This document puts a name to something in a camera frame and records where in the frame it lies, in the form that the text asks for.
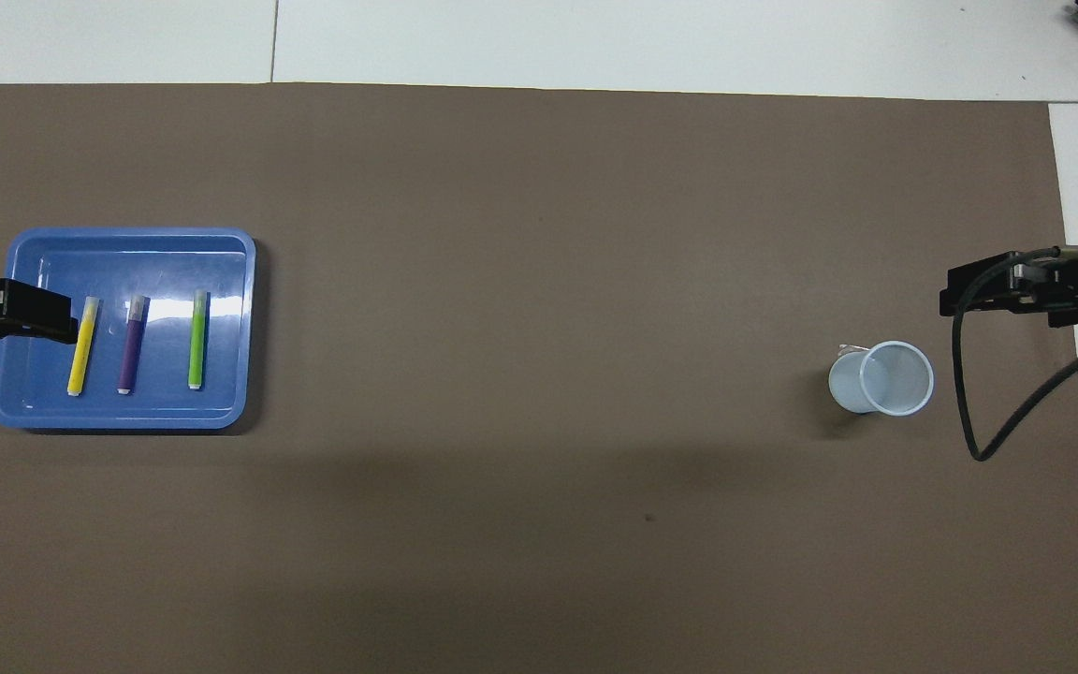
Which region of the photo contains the green highlighter pen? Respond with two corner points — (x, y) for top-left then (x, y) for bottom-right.
(187, 289), (211, 390)

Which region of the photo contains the yellow highlighter pen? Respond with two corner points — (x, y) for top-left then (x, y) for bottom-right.
(66, 295), (103, 397)

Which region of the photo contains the purple highlighter pen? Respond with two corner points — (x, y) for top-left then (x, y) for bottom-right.
(117, 295), (151, 395)

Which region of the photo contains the clear plastic cup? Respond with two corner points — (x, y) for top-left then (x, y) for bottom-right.
(827, 341), (935, 417)

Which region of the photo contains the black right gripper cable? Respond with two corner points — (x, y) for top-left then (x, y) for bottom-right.
(951, 245), (1078, 462)

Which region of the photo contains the blue plastic tray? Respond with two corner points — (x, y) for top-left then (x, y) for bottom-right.
(0, 227), (257, 432)

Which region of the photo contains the brown table mat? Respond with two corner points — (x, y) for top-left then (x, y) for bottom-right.
(0, 82), (1078, 674)

